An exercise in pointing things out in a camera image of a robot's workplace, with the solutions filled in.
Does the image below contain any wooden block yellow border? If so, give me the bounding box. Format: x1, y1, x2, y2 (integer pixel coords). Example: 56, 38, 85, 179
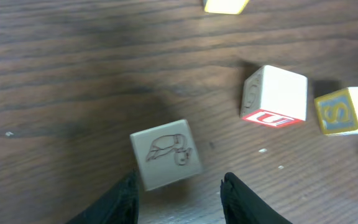
203, 0, 249, 14

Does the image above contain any wooden block with turtle drawing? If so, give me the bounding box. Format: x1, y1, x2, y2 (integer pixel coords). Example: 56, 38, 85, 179
130, 119, 203, 191

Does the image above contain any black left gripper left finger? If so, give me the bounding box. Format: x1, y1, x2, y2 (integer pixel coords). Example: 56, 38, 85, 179
67, 171, 139, 224

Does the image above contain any wooden block red letter side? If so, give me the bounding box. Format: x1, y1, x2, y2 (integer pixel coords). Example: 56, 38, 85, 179
240, 65, 308, 128

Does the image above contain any wooden block yellow S side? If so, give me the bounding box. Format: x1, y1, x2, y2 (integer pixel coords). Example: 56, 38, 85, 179
314, 86, 358, 136

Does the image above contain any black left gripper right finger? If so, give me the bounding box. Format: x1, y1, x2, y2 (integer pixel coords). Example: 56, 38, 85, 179
220, 172, 291, 224

